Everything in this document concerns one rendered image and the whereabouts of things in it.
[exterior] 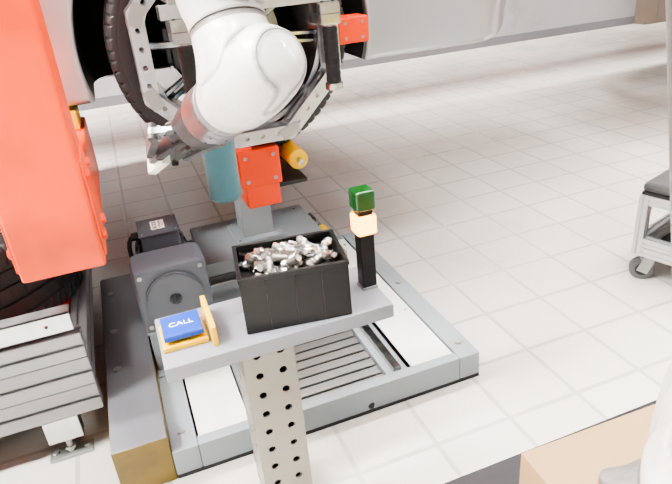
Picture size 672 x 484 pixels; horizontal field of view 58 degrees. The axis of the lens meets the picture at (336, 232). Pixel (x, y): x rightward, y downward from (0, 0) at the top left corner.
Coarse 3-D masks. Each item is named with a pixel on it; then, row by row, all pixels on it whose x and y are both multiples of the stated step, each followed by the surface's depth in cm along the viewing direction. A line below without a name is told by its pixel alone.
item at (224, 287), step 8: (312, 216) 223; (320, 224) 215; (232, 272) 189; (216, 280) 188; (224, 280) 189; (232, 280) 184; (216, 288) 183; (224, 288) 184; (232, 288) 185; (216, 296) 184; (224, 296) 185; (232, 296) 186; (240, 296) 187
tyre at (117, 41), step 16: (112, 0) 149; (128, 0) 150; (336, 0) 169; (112, 16) 150; (112, 32) 152; (112, 48) 153; (128, 48) 154; (112, 64) 155; (128, 64) 156; (320, 64) 174; (128, 80) 157; (128, 96) 159; (144, 112) 162; (304, 128) 181
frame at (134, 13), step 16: (144, 0) 148; (128, 16) 144; (128, 32) 149; (144, 32) 147; (320, 32) 166; (144, 48) 148; (320, 48) 169; (144, 64) 149; (144, 80) 151; (320, 80) 167; (144, 96) 152; (160, 96) 154; (304, 96) 172; (320, 96) 169; (160, 112) 155; (288, 112) 173; (304, 112) 169; (256, 128) 170; (272, 128) 168; (288, 128) 169; (240, 144) 166; (256, 144) 168
